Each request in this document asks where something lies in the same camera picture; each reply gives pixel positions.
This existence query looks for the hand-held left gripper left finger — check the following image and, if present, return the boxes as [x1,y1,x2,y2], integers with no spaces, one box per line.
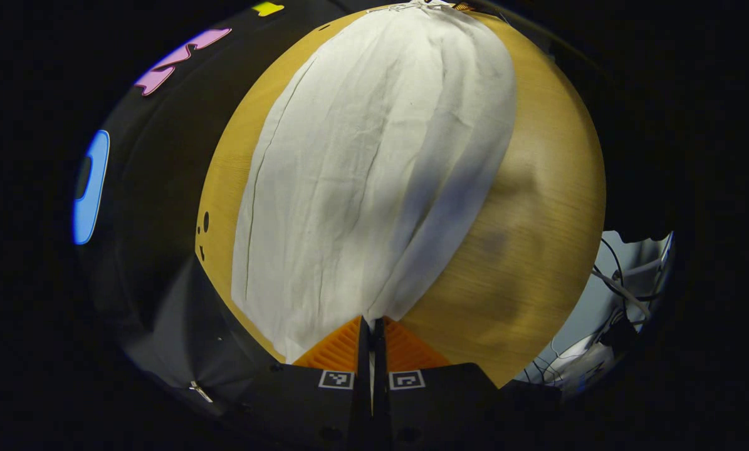
[243,316,374,451]

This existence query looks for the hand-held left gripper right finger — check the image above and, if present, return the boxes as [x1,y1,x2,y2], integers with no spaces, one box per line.
[373,316,514,451]

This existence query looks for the white jeans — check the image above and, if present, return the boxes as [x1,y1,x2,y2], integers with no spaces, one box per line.
[231,0,518,364]

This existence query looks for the black power adapter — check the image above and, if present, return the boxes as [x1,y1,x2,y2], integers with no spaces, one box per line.
[600,316,642,349]

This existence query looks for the black backdrop cloth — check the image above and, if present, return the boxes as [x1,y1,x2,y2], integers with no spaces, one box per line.
[72,0,350,411]

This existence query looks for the white cable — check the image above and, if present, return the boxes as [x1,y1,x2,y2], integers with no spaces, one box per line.
[592,268,654,319]

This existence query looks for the black cable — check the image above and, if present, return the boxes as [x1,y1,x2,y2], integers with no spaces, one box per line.
[590,237,663,303]

